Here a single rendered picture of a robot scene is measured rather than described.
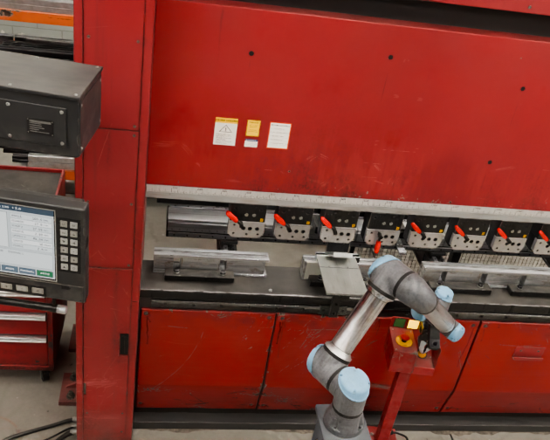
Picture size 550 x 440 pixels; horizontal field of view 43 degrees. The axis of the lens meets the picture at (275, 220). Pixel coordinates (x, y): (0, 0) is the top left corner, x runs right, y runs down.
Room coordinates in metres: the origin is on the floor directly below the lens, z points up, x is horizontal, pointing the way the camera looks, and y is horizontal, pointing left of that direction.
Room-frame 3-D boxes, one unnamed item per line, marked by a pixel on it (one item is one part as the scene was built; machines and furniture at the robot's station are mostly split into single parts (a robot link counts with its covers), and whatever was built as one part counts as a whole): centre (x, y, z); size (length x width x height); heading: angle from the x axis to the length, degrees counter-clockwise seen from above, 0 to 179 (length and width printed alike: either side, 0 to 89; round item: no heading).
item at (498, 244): (2.76, -1.05, 1.18); 0.15 x 0.09 x 0.17; 102
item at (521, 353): (2.66, -1.33, 0.58); 0.15 x 0.02 x 0.07; 102
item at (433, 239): (2.68, -0.66, 1.18); 0.15 x 0.09 x 0.17; 102
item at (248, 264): (2.49, 0.25, 0.92); 0.50 x 0.06 x 0.10; 102
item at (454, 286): (2.67, -0.90, 0.89); 0.30 x 0.05 x 0.03; 102
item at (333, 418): (1.84, -0.38, 0.82); 0.15 x 0.15 x 0.10
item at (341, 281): (2.46, -0.32, 1.00); 0.26 x 0.18 x 0.01; 12
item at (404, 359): (2.37, -0.69, 0.75); 0.20 x 0.16 x 0.18; 95
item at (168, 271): (2.42, 0.28, 0.89); 0.30 x 0.05 x 0.03; 102
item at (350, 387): (1.85, -0.37, 0.94); 0.13 x 0.12 x 0.14; 43
